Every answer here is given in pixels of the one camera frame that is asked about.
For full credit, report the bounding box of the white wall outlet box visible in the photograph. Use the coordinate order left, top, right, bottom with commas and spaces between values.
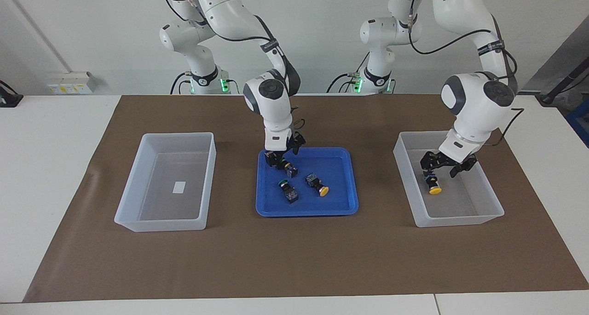
47, 71, 98, 95

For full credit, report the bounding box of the blue crate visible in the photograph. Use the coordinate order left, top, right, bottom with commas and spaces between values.
567, 99, 589, 149

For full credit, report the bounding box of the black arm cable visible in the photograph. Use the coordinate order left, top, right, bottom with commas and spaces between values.
407, 2, 525, 146
163, 0, 306, 136

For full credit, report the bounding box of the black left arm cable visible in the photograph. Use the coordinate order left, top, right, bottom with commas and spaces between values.
407, 2, 525, 146

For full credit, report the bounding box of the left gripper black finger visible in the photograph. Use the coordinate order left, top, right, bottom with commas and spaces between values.
450, 155, 478, 178
420, 152, 445, 177

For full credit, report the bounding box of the black pole stand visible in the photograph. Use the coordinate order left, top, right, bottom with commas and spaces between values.
536, 57, 589, 105

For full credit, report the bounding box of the black desk device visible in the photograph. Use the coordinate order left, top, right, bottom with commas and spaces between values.
0, 80, 24, 108

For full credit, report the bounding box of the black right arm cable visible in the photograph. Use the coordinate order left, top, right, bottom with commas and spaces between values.
163, 0, 306, 136

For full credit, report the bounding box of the black base power cable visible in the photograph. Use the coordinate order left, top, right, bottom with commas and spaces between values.
169, 71, 195, 95
326, 52, 370, 95

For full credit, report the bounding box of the brown paper table mat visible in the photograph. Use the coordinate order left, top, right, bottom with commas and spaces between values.
23, 93, 589, 303

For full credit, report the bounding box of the blue plastic tray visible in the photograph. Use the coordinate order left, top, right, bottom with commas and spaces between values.
255, 147, 359, 218

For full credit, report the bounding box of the translucent white plastic box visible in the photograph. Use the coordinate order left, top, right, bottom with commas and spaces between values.
114, 132, 217, 233
393, 131, 505, 228

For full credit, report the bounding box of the yellow push button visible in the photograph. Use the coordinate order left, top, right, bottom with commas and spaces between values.
305, 172, 330, 197
424, 173, 443, 195

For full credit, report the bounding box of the white wall cable duct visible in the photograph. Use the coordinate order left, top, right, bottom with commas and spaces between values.
0, 0, 72, 74

